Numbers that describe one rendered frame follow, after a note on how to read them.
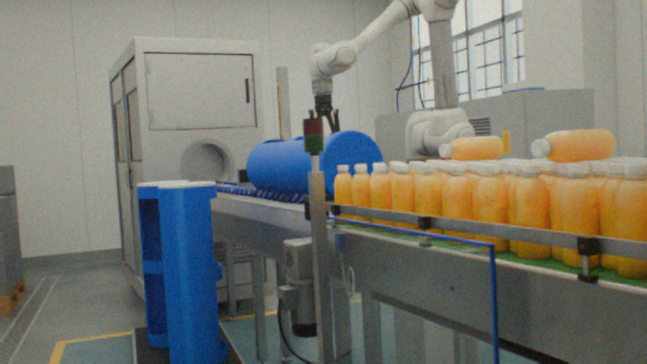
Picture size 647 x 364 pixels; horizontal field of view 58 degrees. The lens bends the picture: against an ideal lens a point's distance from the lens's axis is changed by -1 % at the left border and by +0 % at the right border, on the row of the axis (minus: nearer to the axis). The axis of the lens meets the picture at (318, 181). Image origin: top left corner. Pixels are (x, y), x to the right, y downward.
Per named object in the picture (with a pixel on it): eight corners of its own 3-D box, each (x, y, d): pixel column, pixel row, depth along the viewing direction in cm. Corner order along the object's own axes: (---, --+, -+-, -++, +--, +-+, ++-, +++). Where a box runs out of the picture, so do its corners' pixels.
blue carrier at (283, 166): (299, 190, 316) (293, 136, 313) (388, 197, 237) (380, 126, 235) (249, 197, 304) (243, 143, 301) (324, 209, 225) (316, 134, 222)
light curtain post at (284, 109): (299, 330, 385) (284, 67, 376) (303, 332, 380) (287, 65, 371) (291, 332, 382) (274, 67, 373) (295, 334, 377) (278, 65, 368)
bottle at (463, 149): (486, 138, 187) (438, 141, 179) (503, 133, 181) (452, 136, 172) (490, 161, 186) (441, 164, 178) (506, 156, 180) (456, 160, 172)
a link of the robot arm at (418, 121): (426, 155, 291) (425, 111, 288) (450, 158, 275) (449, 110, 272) (399, 158, 284) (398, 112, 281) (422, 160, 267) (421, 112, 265)
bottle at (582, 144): (623, 140, 130) (560, 143, 122) (607, 166, 135) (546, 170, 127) (600, 122, 135) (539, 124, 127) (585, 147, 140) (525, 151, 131)
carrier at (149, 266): (156, 333, 345) (142, 350, 316) (145, 184, 340) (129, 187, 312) (204, 330, 345) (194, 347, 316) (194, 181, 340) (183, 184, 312)
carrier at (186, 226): (192, 375, 276) (239, 356, 297) (179, 188, 272) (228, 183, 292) (159, 362, 295) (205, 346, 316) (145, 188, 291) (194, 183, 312)
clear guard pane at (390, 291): (333, 362, 197) (324, 218, 194) (500, 471, 126) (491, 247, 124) (331, 362, 197) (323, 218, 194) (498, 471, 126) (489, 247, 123)
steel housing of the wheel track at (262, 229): (233, 229, 427) (229, 183, 426) (400, 283, 232) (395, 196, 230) (194, 234, 415) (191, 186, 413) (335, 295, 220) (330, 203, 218)
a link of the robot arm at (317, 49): (305, 82, 250) (318, 78, 238) (302, 45, 250) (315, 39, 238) (328, 82, 255) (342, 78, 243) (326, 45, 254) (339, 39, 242)
